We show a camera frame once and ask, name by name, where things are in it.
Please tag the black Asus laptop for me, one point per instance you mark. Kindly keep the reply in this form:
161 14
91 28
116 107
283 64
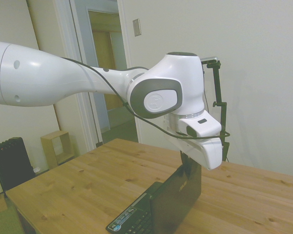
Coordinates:
175 200

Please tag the silver camera on stand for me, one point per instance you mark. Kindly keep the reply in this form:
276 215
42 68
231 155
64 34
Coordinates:
210 58

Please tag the black camera stand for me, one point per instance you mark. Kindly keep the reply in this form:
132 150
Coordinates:
218 92

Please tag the open wooden shelf box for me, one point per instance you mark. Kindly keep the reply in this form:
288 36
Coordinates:
56 148

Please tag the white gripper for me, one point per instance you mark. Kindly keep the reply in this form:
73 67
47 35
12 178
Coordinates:
210 151

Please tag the wooden hallway door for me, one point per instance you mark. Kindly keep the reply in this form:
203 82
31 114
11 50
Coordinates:
101 46

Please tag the white open room door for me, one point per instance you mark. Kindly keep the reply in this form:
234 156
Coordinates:
83 31

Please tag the white door with knob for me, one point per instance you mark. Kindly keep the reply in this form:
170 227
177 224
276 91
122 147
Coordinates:
9 22

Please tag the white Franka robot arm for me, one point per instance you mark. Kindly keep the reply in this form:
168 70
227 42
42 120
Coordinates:
39 73

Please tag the black oil radiator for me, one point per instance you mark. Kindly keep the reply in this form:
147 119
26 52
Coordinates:
11 163

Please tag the metal light switch plate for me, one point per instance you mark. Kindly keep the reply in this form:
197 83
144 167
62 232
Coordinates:
137 27

